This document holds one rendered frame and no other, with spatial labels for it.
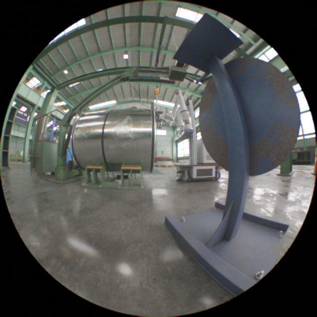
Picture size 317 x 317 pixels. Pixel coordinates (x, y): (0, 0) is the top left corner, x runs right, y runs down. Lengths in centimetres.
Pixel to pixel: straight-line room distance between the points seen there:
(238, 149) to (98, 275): 68
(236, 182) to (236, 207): 11
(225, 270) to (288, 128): 51
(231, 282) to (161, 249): 32
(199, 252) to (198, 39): 95
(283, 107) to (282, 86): 10
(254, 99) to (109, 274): 88
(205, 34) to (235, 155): 62
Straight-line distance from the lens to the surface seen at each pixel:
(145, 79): 180
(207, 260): 41
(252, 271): 49
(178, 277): 42
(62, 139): 220
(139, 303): 39
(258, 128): 51
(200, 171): 186
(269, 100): 54
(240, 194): 44
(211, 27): 67
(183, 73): 144
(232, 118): 47
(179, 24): 346
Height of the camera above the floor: 38
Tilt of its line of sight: 2 degrees up
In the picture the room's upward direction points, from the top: straight up
